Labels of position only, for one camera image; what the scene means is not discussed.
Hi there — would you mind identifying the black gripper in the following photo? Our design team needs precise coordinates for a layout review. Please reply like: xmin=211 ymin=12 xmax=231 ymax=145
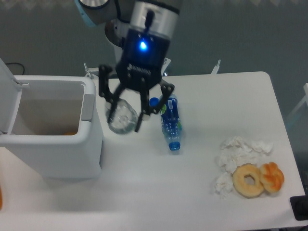
xmin=98 ymin=29 xmax=175 ymax=132

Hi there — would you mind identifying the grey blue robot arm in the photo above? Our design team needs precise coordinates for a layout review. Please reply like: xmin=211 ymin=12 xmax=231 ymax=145
xmin=75 ymin=0 xmax=182 ymax=134

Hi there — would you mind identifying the blue bottle cap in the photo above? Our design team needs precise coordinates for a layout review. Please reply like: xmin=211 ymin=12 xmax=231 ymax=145
xmin=149 ymin=97 xmax=159 ymax=108

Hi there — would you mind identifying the blue plastic bottle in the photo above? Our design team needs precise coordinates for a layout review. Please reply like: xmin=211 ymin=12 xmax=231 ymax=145
xmin=160 ymin=94 xmax=182 ymax=151

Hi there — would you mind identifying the orange item inside trash can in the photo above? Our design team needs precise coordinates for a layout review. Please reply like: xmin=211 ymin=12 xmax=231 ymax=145
xmin=63 ymin=132 xmax=77 ymax=136

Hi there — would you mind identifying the white trash can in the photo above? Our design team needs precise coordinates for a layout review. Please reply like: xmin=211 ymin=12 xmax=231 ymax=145
xmin=0 ymin=63 xmax=103 ymax=179

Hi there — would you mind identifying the large crumpled white tissue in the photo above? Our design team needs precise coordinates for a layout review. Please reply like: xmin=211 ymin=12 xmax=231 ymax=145
xmin=218 ymin=136 xmax=274 ymax=174

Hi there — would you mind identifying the small crumpled white tissue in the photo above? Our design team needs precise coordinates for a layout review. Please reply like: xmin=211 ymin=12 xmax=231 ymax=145
xmin=215 ymin=172 xmax=233 ymax=199

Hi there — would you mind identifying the orange glazed twisted bun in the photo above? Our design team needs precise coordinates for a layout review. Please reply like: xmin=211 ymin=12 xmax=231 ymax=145
xmin=259 ymin=162 xmax=284 ymax=193

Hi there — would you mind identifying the orange object at left edge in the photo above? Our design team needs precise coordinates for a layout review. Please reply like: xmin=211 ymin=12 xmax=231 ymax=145
xmin=0 ymin=183 xmax=4 ymax=211

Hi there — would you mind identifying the black device at table edge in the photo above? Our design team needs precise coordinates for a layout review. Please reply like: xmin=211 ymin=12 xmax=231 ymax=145
xmin=290 ymin=195 xmax=308 ymax=221

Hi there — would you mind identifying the black floor cable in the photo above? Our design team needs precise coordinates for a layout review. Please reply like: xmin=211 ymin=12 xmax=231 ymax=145
xmin=4 ymin=62 xmax=26 ymax=75

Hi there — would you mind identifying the plain ring donut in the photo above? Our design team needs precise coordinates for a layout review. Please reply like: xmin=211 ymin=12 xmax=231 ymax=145
xmin=232 ymin=164 xmax=264 ymax=198

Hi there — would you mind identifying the white frame at right edge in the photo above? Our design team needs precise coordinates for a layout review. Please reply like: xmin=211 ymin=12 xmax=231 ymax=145
xmin=286 ymin=83 xmax=308 ymax=129

